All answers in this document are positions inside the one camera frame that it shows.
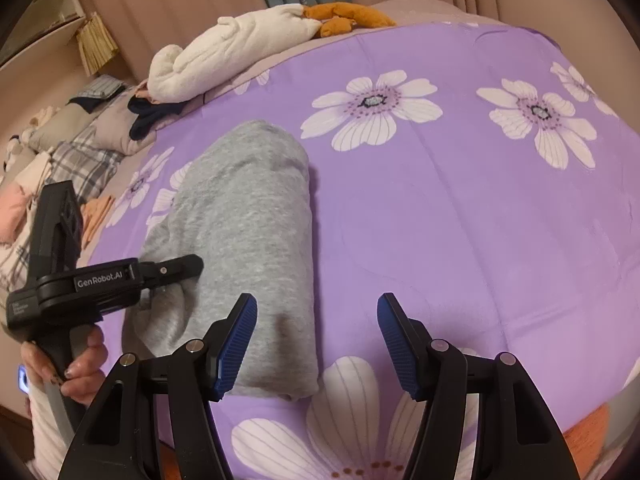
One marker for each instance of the blue plaid cushion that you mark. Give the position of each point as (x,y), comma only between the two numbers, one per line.
(95,89)

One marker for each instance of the dark navy cloth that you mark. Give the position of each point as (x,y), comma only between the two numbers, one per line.
(147,117)

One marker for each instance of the grey plaid blanket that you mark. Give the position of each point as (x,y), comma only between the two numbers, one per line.
(85,165)

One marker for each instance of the bed with mauve sheet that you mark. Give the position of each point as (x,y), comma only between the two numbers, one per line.
(310,42)

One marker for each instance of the grey small pants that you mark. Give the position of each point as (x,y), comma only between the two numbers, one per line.
(240,240)

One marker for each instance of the orange folded garment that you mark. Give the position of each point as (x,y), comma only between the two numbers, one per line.
(97,220)

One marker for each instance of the person's left hand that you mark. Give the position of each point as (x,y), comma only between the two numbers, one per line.
(85,367)

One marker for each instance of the white goose plush toy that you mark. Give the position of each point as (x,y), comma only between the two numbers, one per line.
(235,45)

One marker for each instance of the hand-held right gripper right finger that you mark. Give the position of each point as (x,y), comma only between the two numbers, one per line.
(400,347)

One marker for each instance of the purple floral blanket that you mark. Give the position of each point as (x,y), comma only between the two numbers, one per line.
(425,210)

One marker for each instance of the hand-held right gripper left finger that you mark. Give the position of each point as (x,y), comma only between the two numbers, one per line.
(234,347)

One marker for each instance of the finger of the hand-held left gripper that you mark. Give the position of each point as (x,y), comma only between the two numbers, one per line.
(175,266)

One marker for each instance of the pink folded garment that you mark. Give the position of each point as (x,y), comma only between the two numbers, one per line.
(12,210)

